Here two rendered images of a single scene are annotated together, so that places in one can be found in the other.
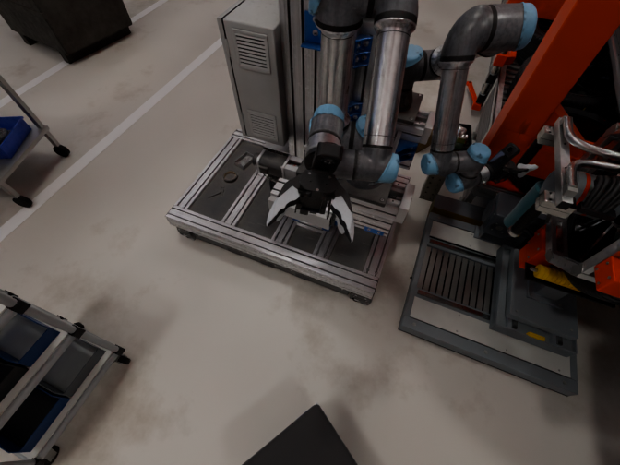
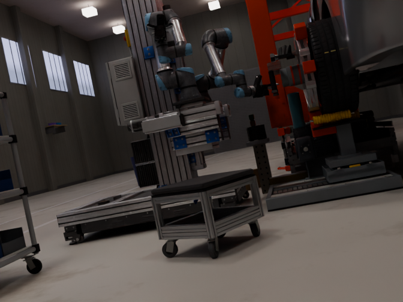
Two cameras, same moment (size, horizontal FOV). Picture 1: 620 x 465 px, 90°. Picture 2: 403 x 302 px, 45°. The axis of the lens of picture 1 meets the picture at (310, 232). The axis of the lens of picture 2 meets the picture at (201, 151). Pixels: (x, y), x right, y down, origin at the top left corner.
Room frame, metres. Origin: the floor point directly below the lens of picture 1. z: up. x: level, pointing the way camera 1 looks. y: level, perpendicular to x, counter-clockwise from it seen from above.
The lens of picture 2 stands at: (-2.47, 0.51, 0.50)
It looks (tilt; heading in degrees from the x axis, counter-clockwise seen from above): 1 degrees down; 348
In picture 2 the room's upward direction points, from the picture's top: 12 degrees counter-clockwise
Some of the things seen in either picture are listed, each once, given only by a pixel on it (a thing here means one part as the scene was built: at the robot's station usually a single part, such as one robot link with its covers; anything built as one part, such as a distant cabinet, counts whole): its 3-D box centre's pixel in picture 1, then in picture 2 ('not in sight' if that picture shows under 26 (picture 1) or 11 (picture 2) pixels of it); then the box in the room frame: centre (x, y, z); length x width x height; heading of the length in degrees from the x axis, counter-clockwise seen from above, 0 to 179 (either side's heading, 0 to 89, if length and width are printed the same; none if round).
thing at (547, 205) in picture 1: (554, 203); (274, 65); (0.60, -0.76, 0.93); 0.09 x 0.05 x 0.05; 67
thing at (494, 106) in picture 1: (497, 79); (291, 148); (2.39, -1.51, 0.28); 2.47 x 0.09 x 0.22; 157
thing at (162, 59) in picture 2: (331, 163); (166, 53); (0.58, -0.06, 1.12); 0.11 x 0.08 x 0.11; 82
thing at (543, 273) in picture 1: (568, 280); (331, 117); (0.53, -1.06, 0.51); 0.29 x 0.06 x 0.06; 67
